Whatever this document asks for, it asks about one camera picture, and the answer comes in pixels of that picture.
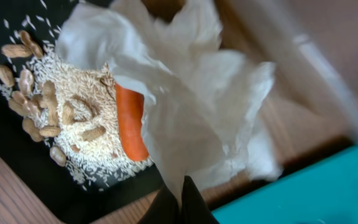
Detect white napkin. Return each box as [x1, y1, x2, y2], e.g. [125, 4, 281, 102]
[57, 1, 282, 200]

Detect orange carrot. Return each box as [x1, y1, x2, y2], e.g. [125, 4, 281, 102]
[115, 83, 149, 161]

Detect black waste tray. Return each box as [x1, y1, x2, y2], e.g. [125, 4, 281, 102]
[0, 1, 162, 223]

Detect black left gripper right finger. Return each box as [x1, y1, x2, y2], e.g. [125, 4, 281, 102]
[181, 176, 219, 224]

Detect teal plastic tray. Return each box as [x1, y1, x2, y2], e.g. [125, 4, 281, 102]
[213, 146, 358, 224]

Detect clear plastic bin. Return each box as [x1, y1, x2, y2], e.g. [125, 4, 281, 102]
[228, 0, 358, 139]

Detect rice and peanut shells pile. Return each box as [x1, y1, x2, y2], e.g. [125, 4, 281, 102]
[0, 0, 154, 192]

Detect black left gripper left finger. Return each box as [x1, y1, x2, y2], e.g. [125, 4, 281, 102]
[137, 185, 180, 224]

